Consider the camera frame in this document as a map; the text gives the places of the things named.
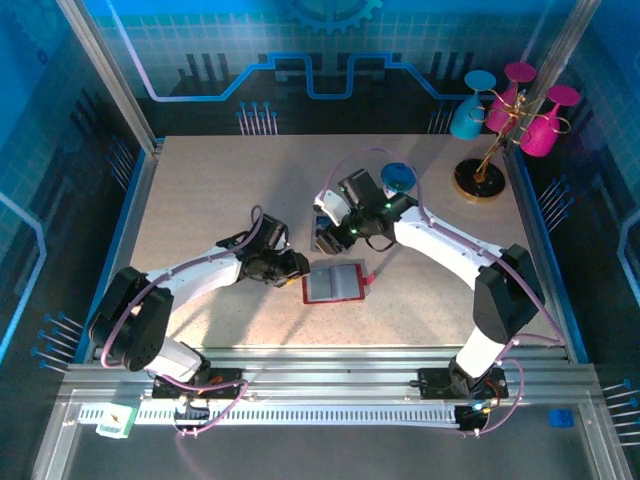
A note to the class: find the blue card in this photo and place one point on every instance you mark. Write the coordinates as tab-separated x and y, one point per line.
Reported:
325	220

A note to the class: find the red leather card holder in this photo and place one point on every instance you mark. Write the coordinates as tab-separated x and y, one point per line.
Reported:
330	282

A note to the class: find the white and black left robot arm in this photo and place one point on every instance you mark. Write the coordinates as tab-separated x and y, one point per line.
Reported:
200	275

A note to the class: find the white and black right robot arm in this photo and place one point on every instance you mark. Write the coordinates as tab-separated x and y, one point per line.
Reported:
440	235

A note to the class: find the blue goblet with white foot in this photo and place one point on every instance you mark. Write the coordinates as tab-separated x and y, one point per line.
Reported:
397	175

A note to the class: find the gold glass rack stand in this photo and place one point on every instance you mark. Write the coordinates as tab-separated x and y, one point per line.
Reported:
479	182

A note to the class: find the blue hanging goblet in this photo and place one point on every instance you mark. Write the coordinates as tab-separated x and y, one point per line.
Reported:
465	120

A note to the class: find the pink hanging goblet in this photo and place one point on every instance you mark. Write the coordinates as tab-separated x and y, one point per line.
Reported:
540	137
500	115

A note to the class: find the green and white small box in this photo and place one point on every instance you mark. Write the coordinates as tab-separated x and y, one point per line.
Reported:
115	422

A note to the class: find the small blue block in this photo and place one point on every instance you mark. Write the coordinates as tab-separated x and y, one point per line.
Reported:
561	418

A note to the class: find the aluminium frame rail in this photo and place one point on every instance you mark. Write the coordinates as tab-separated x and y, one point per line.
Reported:
325	372

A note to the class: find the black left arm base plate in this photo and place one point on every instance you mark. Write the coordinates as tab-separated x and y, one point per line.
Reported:
227	377

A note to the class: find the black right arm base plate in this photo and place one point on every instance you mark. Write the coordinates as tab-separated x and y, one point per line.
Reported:
432	382

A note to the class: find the aluminium frame post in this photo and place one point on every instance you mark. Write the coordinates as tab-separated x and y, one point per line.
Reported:
110	80
560	45

